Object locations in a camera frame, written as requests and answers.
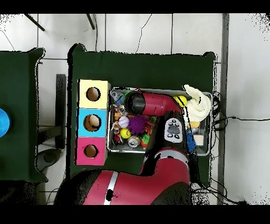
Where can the plain yellow ball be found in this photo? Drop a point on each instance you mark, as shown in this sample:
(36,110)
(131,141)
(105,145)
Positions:
(182,100)

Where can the white baseball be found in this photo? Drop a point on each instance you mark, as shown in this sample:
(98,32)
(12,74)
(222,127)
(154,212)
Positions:
(124,121)

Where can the green covered side table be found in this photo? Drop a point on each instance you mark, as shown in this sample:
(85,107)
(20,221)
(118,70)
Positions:
(17,105)

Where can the clear shallow bin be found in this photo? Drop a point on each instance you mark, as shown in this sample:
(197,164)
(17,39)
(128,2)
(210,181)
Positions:
(204,148)

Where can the purple spiky ball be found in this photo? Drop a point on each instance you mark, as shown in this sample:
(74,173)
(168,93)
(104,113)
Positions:
(138,125)

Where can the cream knitted cloth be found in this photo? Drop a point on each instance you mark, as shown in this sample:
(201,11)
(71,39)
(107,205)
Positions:
(198,107)

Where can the dark green table cloth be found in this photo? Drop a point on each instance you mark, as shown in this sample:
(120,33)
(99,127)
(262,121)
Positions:
(139,67)

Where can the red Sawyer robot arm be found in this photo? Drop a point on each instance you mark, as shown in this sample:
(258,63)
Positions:
(158,105)

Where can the black tripod leg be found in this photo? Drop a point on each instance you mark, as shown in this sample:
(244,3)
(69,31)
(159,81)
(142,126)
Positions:
(90,21)
(33,22)

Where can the crushed plastic water bottle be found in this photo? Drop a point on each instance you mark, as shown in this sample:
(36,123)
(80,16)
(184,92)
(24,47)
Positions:
(115,96)

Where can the blue round disc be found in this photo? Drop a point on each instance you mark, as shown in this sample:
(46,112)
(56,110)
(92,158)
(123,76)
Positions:
(3,122)

